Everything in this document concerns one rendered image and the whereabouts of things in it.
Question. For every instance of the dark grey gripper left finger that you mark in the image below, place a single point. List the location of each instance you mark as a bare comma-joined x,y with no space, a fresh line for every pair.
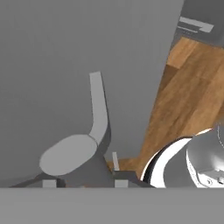
49,183

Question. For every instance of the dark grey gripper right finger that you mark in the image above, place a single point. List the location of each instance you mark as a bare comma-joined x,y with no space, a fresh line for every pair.
122,178

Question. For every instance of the grey fridge door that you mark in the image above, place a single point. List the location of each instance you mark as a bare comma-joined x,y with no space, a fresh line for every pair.
52,43

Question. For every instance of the grey cupboard front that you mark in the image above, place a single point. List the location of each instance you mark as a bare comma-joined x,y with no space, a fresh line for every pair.
204,8

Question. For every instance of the white and black round object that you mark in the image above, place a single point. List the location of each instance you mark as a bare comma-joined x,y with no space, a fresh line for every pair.
204,157

